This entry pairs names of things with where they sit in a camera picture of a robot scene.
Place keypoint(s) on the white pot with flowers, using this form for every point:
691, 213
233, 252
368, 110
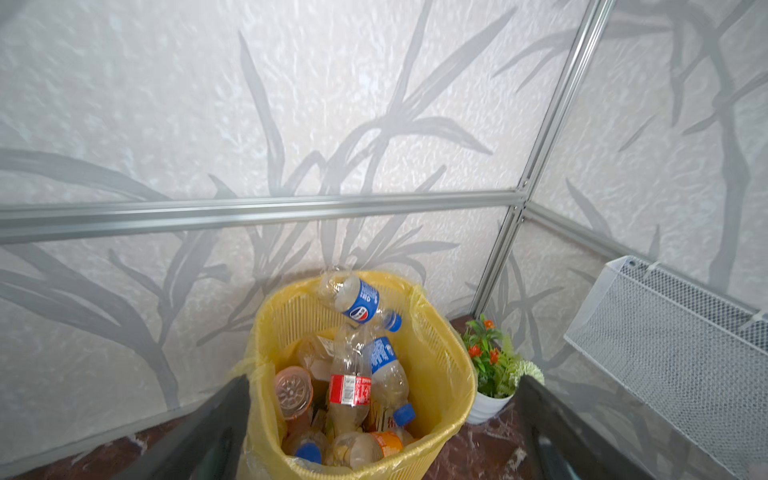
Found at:
499, 368

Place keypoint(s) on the yellow ribbed waste bin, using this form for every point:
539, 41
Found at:
432, 384

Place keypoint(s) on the orange label bottle front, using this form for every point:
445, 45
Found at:
355, 450

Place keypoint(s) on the orange cap white bottle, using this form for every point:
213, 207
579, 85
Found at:
295, 395

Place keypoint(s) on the clear bottle red label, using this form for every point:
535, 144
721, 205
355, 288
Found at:
350, 386

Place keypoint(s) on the yellow red label bottle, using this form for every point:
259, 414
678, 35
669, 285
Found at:
315, 354

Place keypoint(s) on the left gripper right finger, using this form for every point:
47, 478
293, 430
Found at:
560, 445

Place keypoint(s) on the yellow plastic bin liner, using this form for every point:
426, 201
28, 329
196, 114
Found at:
264, 384

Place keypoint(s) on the pepsi bottle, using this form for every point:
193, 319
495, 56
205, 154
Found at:
348, 294
390, 406
309, 445

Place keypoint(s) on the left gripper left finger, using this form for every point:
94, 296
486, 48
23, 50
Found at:
207, 445

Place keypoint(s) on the white wire mesh basket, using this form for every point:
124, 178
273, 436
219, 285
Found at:
695, 358

